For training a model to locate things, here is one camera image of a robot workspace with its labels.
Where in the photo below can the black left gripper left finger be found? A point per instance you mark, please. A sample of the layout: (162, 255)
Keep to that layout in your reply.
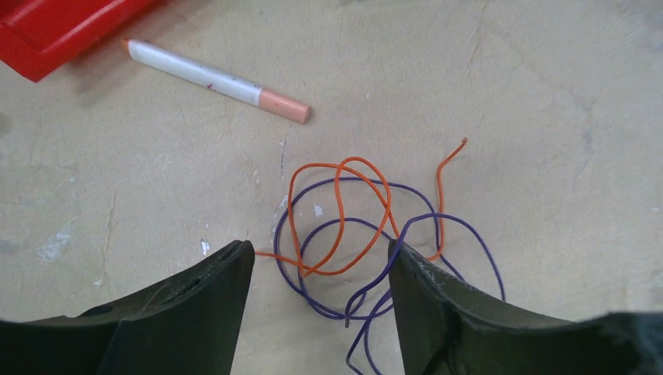
(186, 324)

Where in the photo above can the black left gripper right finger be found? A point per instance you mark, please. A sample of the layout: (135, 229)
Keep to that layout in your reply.
(446, 326)

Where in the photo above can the silver marker pink cap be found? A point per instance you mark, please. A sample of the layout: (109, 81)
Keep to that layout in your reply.
(216, 80)

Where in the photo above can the red plastic bin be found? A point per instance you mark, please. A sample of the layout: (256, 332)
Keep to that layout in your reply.
(38, 36)

